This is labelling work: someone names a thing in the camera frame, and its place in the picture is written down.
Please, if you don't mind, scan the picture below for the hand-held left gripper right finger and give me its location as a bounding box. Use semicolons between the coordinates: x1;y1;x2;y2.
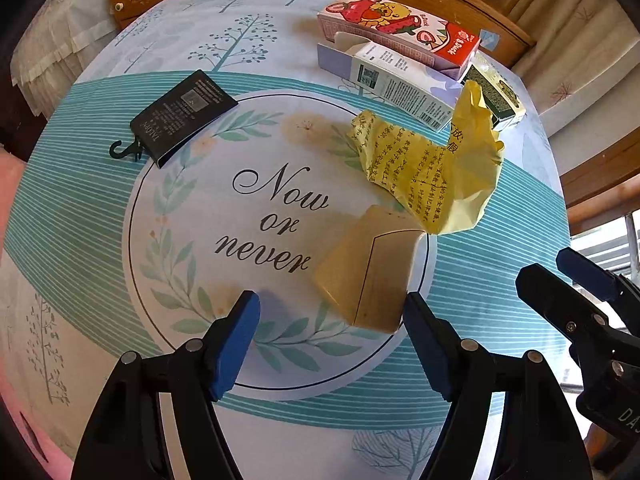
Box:
402;291;595;480

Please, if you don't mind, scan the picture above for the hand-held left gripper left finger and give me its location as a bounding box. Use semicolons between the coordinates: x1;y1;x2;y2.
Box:
70;290;262;480

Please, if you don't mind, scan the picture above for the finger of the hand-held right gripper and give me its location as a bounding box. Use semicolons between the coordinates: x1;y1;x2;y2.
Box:
556;247;640;333
515;262;640;362

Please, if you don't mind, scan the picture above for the green and cream box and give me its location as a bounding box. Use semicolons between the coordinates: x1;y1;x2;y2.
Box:
460;52;527;133

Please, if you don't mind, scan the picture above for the black card pack with hook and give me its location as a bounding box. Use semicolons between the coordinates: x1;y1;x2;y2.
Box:
109;69;240;169

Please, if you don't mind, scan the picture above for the red strawberry print carton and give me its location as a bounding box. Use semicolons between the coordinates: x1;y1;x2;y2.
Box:
316;0;482;81

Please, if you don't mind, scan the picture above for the metal window railing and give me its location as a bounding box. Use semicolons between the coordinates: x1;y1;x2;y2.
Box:
624;212;640;277

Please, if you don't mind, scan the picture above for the crumpled yellow printed paper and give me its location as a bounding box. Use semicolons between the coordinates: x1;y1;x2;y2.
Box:
347;80;506;236

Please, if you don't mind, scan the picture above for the teal printed tablecloth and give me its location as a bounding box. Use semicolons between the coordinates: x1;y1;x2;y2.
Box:
0;0;573;480

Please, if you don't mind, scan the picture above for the cream printed curtain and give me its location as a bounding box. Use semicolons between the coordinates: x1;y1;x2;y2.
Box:
510;0;640;136

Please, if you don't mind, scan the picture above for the white and lavender box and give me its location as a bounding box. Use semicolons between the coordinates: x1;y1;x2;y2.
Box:
316;31;463;133

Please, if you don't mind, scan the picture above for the white lace cloth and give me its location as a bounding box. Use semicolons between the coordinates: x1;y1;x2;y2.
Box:
10;0;131;121

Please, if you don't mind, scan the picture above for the wooden window frame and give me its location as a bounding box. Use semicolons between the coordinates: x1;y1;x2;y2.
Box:
560;130;640;236

